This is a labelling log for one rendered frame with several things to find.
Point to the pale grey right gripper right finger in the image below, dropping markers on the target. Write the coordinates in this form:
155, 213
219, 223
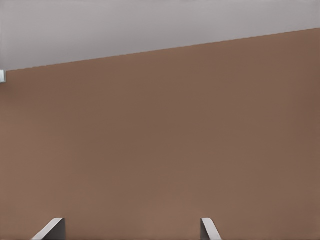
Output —
209, 230

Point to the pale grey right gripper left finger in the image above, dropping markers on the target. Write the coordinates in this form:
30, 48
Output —
53, 230

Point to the silver frame post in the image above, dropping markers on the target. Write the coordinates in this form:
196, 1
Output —
2, 76

